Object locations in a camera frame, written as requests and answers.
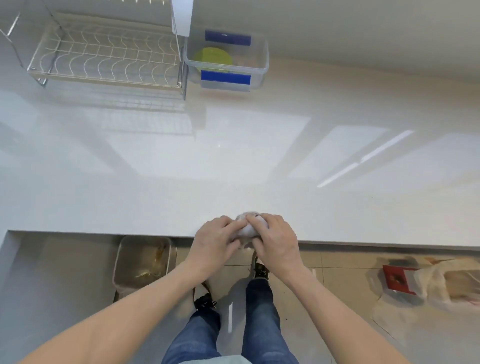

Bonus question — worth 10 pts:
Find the person's left leg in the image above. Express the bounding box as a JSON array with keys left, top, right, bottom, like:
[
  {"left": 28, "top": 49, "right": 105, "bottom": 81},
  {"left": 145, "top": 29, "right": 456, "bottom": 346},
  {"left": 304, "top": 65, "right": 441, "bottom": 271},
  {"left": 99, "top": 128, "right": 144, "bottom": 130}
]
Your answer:
[{"left": 161, "top": 307, "right": 224, "bottom": 364}]

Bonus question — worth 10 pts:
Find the person's shoe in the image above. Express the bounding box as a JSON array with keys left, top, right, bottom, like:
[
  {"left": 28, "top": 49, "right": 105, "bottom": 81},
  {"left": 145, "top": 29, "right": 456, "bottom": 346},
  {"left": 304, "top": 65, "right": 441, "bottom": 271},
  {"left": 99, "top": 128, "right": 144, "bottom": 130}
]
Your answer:
[
  {"left": 250, "top": 251, "right": 272, "bottom": 282},
  {"left": 193, "top": 283, "right": 218, "bottom": 312}
]

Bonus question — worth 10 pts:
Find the grey trash bin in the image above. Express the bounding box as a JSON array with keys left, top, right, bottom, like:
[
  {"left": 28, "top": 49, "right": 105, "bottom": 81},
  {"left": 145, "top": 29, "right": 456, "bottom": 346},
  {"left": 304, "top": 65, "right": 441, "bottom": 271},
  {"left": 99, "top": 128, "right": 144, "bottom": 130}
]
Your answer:
[{"left": 112, "top": 235, "right": 177, "bottom": 297}]

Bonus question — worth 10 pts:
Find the person's right forearm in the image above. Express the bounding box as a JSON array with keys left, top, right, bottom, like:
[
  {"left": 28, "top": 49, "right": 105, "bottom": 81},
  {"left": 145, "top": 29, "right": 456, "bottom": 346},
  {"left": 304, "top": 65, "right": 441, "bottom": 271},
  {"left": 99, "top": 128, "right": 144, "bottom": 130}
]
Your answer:
[{"left": 286, "top": 266, "right": 413, "bottom": 364}]

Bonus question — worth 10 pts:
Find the person's left hand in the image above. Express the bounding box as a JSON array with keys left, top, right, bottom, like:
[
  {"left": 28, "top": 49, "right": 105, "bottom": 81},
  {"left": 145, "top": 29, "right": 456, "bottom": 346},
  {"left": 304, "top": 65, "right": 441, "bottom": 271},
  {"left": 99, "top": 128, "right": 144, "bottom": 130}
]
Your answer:
[{"left": 183, "top": 215, "right": 248, "bottom": 286}]

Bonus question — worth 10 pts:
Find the clear plastic bag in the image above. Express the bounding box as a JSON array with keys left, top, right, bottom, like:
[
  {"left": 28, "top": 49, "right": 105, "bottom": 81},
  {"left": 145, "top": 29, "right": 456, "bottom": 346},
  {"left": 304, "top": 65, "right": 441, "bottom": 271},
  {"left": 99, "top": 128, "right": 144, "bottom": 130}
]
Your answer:
[{"left": 369, "top": 254, "right": 480, "bottom": 312}]

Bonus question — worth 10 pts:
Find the person's left shoe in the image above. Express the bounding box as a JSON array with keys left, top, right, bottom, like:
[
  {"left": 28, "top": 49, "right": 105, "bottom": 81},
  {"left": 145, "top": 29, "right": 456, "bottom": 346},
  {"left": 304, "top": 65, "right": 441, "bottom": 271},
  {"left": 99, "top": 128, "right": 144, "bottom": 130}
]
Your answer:
[{"left": 193, "top": 283, "right": 218, "bottom": 312}]

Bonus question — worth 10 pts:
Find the light green shirt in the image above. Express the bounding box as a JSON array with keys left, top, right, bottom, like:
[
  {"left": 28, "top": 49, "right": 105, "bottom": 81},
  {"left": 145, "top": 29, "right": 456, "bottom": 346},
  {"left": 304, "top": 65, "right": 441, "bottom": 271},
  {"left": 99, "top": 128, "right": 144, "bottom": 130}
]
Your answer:
[{"left": 183, "top": 355, "right": 253, "bottom": 364}]

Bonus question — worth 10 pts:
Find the person's leg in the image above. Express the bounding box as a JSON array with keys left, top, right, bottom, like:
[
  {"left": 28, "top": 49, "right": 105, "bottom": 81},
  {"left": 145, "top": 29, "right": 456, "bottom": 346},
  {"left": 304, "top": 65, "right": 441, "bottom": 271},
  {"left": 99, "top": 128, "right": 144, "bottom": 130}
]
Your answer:
[
  {"left": 241, "top": 279, "right": 301, "bottom": 364},
  {"left": 161, "top": 307, "right": 224, "bottom": 364}
]

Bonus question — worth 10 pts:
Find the white countertop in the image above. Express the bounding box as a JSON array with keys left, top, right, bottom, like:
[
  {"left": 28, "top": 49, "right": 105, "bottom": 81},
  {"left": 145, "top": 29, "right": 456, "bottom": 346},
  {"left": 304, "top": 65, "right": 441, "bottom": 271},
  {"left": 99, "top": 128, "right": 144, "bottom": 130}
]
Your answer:
[{"left": 0, "top": 56, "right": 480, "bottom": 250}]

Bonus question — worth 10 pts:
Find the pinkish grey cleaning cloth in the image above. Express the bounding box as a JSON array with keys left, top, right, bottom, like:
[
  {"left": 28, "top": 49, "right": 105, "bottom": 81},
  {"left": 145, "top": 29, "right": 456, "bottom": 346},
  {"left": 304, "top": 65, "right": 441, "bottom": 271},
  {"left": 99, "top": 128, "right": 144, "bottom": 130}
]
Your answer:
[{"left": 234, "top": 211, "right": 263, "bottom": 250}]

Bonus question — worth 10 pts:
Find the white plastic cutlery holder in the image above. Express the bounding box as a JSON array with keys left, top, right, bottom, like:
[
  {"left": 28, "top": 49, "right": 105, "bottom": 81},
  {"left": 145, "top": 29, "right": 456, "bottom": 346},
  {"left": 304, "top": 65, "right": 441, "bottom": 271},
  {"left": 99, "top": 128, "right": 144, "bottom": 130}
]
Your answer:
[{"left": 171, "top": 0, "right": 195, "bottom": 38}]

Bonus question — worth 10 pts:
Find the clear container with blue clips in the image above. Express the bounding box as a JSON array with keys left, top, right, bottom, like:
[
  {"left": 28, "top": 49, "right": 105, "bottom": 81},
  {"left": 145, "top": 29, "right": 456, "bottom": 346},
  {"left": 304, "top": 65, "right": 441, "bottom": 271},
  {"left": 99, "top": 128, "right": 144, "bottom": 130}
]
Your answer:
[{"left": 182, "top": 26, "right": 270, "bottom": 93}]

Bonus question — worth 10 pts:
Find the green plate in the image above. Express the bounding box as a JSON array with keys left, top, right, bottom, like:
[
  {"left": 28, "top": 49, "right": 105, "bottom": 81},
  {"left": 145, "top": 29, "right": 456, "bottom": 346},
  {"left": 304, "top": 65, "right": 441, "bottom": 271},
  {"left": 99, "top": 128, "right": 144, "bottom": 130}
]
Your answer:
[{"left": 193, "top": 46, "right": 233, "bottom": 73}]

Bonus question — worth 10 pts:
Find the person's right shoe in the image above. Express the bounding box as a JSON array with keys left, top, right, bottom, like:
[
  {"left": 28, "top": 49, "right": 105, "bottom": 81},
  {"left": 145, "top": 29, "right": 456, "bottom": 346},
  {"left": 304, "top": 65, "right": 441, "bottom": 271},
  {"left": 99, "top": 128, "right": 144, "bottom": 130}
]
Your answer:
[{"left": 250, "top": 251, "right": 272, "bottom": 282}]

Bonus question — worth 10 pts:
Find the person's right leg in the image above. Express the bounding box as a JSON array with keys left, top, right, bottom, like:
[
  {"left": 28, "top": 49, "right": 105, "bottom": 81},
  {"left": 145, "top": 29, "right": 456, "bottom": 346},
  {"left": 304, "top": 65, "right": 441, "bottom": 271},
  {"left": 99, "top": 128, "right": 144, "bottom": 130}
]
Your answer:
[{"left": 241, "top": 279, "right": 301, "bottom": 364}]

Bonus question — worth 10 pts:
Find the red box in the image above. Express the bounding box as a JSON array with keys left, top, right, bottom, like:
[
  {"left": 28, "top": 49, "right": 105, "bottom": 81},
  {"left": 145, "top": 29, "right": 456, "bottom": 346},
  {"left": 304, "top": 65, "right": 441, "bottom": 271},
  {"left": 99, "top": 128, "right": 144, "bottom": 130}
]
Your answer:
[{"left": 382, "top": 264, "right": 423, "bottom": 297}]

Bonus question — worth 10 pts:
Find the metal wire dish rack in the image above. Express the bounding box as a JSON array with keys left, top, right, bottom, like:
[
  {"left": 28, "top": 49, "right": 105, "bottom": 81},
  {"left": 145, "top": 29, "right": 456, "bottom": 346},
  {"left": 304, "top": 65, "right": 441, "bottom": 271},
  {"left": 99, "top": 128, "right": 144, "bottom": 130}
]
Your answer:
[{"left": 0, "top": 0, "right": 190, "bottom": 101}]

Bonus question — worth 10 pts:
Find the person's left forearm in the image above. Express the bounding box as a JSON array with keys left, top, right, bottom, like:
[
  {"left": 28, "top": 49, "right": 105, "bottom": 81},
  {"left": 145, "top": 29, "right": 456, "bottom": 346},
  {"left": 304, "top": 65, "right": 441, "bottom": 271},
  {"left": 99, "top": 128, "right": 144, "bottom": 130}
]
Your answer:
[{"left": 18, "top": 262, "right": 205, "bottom": 364}]

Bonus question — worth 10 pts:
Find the person's right hand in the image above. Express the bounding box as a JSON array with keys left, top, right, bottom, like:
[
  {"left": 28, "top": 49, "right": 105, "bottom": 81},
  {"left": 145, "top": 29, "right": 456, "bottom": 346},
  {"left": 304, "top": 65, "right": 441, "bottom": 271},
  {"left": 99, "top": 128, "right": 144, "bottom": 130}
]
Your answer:
[{"left": 245, "top": 212, "right": 307, "bottom": 288}]

